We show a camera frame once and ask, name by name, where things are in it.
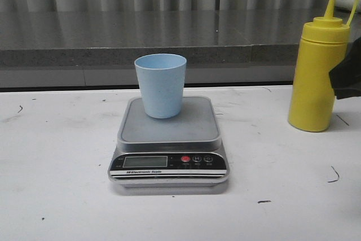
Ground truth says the yellow squeeze bottle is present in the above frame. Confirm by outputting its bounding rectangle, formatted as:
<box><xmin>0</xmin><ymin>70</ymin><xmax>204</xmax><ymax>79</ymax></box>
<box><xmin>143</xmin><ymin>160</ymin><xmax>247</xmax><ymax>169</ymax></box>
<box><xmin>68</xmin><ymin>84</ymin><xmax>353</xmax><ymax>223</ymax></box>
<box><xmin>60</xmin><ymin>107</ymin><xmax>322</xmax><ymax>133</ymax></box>
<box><xmin>288</xmin><ymin>0</ymin><xmax>359</xmax><ymax>132</ymax></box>

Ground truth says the silver electronic kitchen scale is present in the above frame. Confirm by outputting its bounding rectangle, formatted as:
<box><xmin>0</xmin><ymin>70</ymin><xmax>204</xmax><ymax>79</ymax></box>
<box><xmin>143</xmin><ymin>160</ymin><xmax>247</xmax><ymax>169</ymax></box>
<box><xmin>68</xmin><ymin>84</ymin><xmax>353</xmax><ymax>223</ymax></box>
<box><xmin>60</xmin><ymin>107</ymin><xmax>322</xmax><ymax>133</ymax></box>
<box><xmin>108</xmin><ymin>96</ymin><xmax>230</xmax><ymax>195</ymax></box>

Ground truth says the light blue plastic cup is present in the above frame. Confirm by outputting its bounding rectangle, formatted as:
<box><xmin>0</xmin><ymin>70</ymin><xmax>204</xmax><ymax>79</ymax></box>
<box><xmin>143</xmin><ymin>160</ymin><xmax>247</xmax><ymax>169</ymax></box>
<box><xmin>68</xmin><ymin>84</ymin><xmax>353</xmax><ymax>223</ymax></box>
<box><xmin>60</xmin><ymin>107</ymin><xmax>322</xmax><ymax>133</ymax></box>
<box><xmin>134</xmin><ymin>54</ymin><xmax>187</xmax><ymax>119</ymax></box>

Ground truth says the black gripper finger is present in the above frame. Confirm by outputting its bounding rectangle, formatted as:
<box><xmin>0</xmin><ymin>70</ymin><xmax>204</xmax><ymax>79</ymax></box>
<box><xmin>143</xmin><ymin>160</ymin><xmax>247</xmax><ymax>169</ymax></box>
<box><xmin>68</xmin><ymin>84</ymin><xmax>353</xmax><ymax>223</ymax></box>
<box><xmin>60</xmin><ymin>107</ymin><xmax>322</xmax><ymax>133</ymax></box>
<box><xmin>329</xmin><ymin>38</ymin><xmax>360</xmax><ymax>99</ymax></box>

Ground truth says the grey stone counter shelf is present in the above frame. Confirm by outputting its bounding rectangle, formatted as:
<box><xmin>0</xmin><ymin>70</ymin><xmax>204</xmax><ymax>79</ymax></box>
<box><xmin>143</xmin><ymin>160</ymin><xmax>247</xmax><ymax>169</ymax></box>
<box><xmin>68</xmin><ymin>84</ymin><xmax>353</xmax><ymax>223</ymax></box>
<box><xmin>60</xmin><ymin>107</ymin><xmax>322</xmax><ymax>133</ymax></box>
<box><xmin>1</xmin><ymin>8</ymin><xmax>323</xmax><ymax>90</ymax></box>

